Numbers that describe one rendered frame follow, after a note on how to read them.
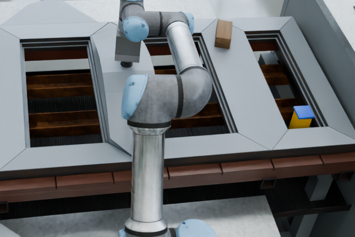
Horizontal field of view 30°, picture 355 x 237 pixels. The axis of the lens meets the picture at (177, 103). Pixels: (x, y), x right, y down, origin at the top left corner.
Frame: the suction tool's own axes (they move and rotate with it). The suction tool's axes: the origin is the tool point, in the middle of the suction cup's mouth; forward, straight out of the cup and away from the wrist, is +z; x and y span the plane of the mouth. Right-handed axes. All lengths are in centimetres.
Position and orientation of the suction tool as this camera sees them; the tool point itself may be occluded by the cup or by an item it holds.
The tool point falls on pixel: (126, 66)
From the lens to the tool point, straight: 230.5
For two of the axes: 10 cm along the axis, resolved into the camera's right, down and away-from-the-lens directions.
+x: 0.1, 6.8, -7.3
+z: -1.1, 7.3, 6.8
